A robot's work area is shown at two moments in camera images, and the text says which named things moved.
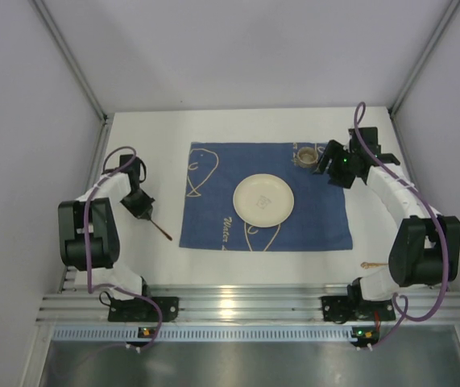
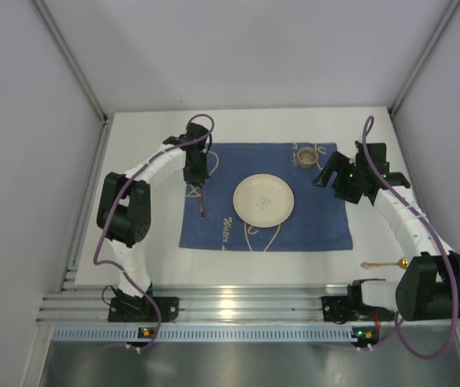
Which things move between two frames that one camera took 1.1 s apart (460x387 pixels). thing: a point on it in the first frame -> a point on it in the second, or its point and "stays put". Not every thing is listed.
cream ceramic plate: x=263 y=200 stays put
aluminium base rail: x=288 y=303 stays put
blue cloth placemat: x=320 y=218 stays put
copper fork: x=170 y=239 -> x=201 y=205
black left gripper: x=141 y=205 -> x=196 y=176
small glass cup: x=307 y=157 stays put
